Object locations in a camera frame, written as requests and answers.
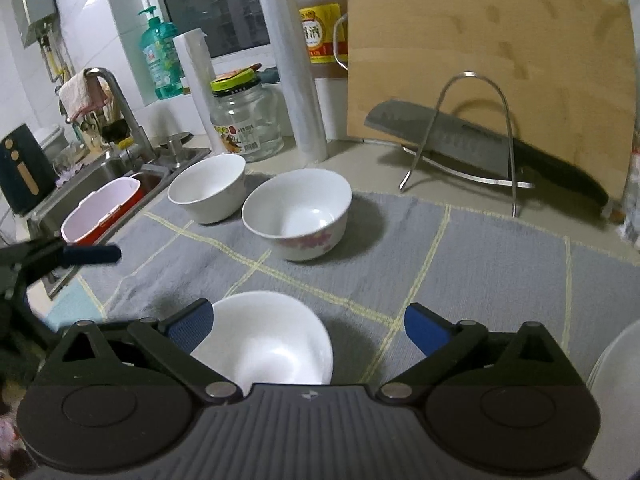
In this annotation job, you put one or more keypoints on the white bowl with pink flowers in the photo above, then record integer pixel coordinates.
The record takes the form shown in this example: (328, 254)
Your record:
(270, 340)
(300, 210)
(205, 185)

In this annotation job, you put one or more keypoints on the small teal container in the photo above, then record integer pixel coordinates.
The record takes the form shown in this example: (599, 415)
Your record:
(270, 75)

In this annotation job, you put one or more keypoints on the dark green air fryer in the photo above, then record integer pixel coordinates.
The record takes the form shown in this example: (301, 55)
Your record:
(25, 170)

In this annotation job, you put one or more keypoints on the pink and red bin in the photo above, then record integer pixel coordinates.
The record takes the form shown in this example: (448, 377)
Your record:
(90, 210)

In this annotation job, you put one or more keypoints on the grey checked mat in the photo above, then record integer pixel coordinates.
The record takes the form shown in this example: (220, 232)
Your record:
(450, 260)

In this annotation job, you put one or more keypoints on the red and white packet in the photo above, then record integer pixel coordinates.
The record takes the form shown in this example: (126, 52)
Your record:
(632, 220)

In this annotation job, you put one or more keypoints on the steel sink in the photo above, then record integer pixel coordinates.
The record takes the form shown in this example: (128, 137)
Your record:
(100, 170)

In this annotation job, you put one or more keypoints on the white plate with fruit print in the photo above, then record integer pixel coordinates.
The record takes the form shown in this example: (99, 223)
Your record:
(617, 390)

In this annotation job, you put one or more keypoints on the glass jar with green lid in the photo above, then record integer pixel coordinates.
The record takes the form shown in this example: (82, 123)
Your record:
(245, 125)

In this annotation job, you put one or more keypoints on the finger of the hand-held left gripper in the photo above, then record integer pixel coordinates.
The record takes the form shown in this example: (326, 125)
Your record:
(90, 255)

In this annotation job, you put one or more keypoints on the window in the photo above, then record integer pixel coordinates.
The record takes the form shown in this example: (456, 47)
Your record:
(225, 5)

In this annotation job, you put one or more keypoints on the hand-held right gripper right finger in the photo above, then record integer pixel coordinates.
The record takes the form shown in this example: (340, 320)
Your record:
(425, 330)

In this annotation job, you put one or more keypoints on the large kitchen knife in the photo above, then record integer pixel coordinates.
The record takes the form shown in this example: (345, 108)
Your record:
(425, 130)

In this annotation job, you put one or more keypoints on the white plastic wrap roll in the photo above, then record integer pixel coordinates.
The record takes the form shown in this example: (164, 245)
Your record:
(295, 85)

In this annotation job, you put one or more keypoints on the pink cloth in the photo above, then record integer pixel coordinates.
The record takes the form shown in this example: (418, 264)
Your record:
(75, 95)

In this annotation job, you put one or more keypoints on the amber oil jug yellow label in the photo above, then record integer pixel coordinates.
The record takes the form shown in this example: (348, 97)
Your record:
(322, 30)

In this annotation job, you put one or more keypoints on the short white paper roll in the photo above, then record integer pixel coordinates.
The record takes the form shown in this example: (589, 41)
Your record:
(197, 85)

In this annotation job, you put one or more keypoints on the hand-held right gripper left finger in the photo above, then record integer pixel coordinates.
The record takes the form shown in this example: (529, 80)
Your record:
(190, 327)

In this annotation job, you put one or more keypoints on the green dish soap bottle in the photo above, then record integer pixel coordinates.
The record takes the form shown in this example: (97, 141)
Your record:
(160, 60)

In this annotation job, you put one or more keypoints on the bamboo cutting board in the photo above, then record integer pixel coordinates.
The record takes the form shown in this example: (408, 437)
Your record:
(475, 35)

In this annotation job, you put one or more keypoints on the steel faucet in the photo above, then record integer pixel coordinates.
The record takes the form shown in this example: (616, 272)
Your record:
(127, 110)

